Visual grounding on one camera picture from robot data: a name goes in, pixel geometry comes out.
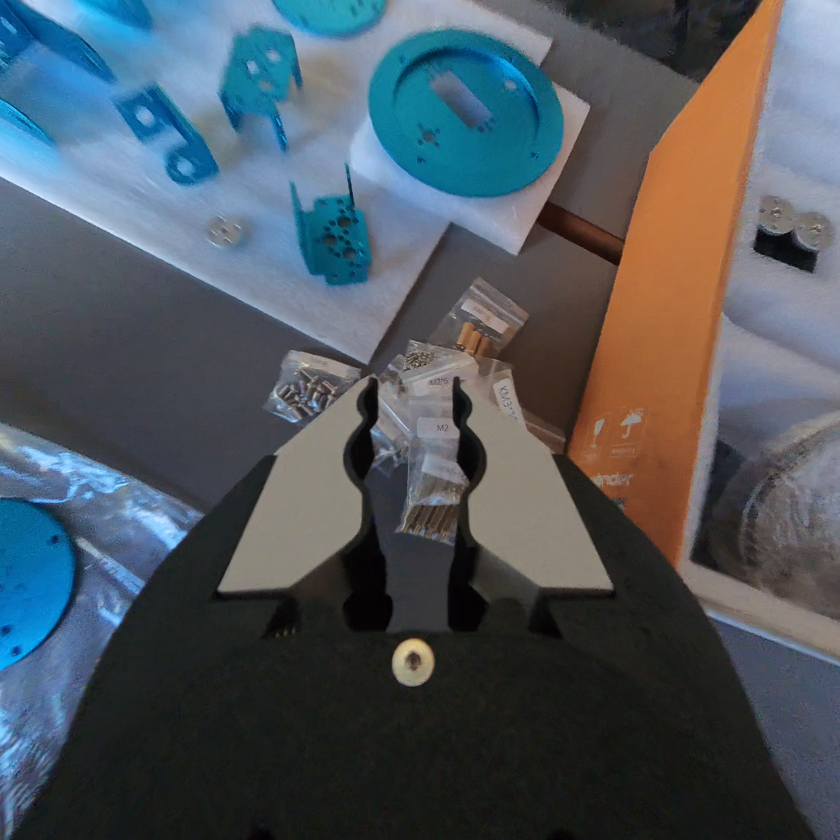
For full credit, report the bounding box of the pile of small hardware bags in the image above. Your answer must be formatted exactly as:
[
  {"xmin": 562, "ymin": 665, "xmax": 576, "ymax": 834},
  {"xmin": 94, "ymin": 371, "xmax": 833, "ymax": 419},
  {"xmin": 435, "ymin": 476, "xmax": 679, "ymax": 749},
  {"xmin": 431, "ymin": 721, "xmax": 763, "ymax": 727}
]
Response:
[{"xmin": 264, "ymin": 277, "xmax": 567, "ymax": 546}]

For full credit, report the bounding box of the long blue U bracket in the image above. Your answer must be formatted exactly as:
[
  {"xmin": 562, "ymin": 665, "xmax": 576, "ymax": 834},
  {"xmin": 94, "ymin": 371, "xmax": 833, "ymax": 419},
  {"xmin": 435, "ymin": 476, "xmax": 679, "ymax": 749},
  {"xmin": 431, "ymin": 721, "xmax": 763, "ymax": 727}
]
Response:
[
  {"xmin": 0, "ymin": 98, "xmax": 56, "ymax": 148},
  {"xmin": 85, "ymin": 0, "xmax": 153, "ymax": 30},
  {"xmin": 0, "ymin": 0, "xmax": 116, "ymax": 86}
]

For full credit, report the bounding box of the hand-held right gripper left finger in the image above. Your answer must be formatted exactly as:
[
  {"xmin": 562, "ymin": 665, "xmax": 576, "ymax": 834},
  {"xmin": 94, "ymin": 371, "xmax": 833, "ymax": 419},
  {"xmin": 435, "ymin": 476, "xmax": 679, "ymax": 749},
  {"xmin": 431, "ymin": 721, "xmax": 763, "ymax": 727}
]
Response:
[{"xmin": 215, "ymin": 375, "xmax": 381, "ymax": 598}]

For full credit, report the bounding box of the large teal metal ring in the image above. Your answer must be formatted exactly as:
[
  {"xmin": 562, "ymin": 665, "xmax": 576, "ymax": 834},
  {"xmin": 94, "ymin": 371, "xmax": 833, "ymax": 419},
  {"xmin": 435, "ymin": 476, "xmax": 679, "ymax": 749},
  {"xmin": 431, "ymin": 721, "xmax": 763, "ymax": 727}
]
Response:
[{"xmin": 367, "ymin": 29, "xmax": 565, "ymax": 199}]

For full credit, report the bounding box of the black servo with metal horns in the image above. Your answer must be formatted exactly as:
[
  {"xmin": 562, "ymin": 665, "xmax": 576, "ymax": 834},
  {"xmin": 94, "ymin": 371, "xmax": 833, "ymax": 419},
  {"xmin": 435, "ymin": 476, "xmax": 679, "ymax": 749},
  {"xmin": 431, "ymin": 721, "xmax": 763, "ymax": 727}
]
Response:
[{"xmin": 753, "ymin": 193, "xmax": 839, "ymax": 273}]

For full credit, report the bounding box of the teal round metal plate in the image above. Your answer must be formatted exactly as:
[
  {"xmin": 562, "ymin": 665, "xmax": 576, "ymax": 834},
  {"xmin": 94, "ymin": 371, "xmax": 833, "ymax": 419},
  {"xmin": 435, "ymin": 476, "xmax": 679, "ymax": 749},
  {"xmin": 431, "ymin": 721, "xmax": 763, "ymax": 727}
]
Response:
[{"xmin": 0, "ymin": 499, "xmax": 78, "ymax": 672}]

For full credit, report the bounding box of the small blue angle bracket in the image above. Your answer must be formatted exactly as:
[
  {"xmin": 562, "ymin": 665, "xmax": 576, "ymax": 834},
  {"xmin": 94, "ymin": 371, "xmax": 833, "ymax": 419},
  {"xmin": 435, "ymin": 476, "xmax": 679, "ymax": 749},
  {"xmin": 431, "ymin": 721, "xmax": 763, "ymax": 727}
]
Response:
[{"xmin": 115, "ymin": 82, "xmax": 219, "ymax": 186}]

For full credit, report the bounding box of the green round plate with bracket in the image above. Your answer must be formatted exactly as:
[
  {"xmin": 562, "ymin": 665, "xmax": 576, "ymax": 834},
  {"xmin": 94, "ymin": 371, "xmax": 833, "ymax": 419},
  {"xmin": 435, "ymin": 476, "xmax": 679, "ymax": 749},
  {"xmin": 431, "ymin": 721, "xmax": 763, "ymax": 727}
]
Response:
[{"xmin": 218, "ymin": 0, "xmax": 388, "ymax": 152}]

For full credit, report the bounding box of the bubble-wrapped round part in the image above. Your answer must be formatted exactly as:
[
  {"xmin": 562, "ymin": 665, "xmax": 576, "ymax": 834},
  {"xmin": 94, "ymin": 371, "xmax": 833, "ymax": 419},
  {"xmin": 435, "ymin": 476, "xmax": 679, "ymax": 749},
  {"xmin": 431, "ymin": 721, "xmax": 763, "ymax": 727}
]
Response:
[{"xmin": 712, "ymin": 413, "xmax": 840, "ymax": 592}]

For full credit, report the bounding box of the grey desk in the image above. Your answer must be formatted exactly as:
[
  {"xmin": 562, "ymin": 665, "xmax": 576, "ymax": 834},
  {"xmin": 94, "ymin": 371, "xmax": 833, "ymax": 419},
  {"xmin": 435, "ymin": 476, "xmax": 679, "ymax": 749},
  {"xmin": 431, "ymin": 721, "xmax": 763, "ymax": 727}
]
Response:
[{"xmin": 0, "ymin": 39, "xmax": 840, "ymax": 840}]

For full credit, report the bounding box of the orange cardboard box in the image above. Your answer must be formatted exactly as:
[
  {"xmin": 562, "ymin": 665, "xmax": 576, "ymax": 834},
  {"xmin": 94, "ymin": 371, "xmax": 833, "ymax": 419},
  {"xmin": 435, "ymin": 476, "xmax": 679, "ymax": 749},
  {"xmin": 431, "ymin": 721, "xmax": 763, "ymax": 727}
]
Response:
[{"xmin": 566, "ymin": 0, "xmax": 840, "ymax": 664}]

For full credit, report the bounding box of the clear plastic bag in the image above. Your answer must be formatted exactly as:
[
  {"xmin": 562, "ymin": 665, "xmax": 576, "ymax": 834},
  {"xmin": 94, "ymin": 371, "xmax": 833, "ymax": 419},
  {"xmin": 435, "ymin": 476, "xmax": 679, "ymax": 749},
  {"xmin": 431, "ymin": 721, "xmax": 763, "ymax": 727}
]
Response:
[{"xmin": 0, "ymin": 423, "xmax": 206, "ymax": 840}]

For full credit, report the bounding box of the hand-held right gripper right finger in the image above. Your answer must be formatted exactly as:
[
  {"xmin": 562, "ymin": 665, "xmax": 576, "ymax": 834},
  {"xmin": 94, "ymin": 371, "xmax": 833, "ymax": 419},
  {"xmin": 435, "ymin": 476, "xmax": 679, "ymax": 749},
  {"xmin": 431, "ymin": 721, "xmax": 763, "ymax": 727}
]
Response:
[{"xmin": 451, "ymin": 375, "xmax": 616, "ymax": 598}]

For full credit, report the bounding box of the white foam sheet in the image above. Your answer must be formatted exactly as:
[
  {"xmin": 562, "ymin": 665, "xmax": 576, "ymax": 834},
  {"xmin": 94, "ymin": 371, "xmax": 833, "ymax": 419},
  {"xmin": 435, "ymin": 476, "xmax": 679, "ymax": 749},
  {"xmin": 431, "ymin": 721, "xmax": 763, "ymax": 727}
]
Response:
[{"xmin": 0, "ymin": 0, "xmax": 592, "ymax": 365}]

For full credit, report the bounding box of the perforated blue U bracket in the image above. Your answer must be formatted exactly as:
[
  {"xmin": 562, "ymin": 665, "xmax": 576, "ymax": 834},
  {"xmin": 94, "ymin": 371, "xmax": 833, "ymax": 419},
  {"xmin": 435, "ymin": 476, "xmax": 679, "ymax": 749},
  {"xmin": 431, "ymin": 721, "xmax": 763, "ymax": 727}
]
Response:
[{"xmin": 290, "ymin": 164, "xmax": 371, "ymax": 286}]

